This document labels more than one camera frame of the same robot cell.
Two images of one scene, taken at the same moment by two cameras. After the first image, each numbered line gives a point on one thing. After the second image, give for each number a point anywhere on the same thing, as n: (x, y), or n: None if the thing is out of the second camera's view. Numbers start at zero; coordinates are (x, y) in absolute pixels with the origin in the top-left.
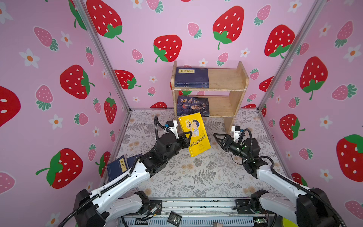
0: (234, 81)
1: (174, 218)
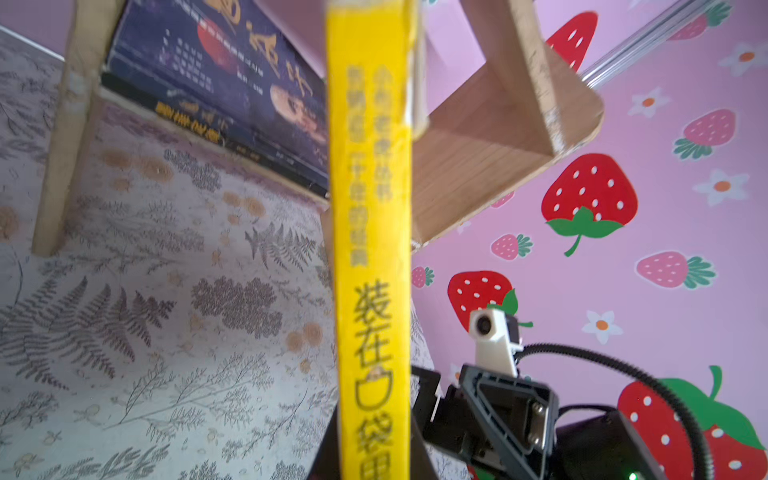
0: (533, 103)
1: None
